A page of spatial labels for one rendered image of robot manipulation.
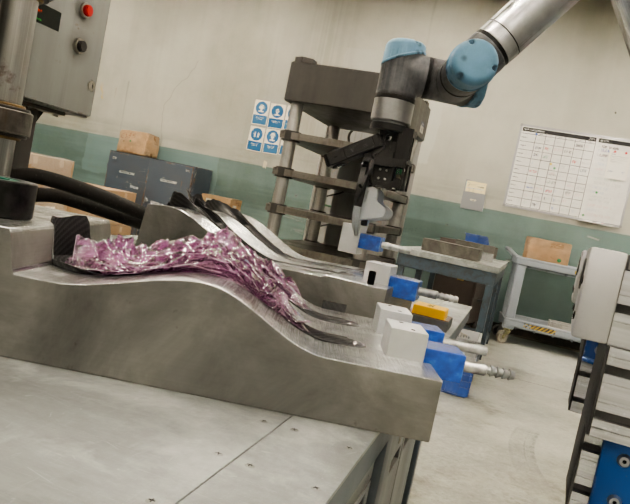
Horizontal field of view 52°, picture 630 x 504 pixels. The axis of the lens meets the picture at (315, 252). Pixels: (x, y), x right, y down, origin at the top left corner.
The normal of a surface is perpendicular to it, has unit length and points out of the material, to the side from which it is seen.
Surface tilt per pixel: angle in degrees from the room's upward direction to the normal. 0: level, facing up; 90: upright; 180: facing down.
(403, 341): 90
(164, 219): 90
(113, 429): 0
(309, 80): 90
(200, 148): 90
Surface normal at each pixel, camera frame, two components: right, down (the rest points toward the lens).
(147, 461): 0.20, -0.98
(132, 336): -0.01, 0.07
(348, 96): -0.31, 0.00
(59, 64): 0.93, 0.21
